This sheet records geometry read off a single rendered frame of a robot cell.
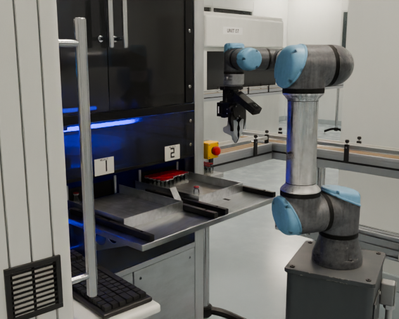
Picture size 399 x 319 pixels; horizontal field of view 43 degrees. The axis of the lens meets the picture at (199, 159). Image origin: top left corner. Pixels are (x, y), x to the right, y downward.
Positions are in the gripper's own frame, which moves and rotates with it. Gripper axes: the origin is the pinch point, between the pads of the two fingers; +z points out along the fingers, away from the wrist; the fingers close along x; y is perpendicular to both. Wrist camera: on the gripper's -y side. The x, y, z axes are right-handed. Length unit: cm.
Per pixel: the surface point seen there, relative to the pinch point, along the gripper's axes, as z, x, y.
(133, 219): 19, 50, 2
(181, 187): 21.3, 6.6, 22.9
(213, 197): 20.0, 12.0, 1.5
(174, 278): 62, 6, 28
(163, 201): 20.0, 28.3, 10.7
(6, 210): -2, 105, -27
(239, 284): 109, -87, 64
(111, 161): 6.1, 37.9, 27.5
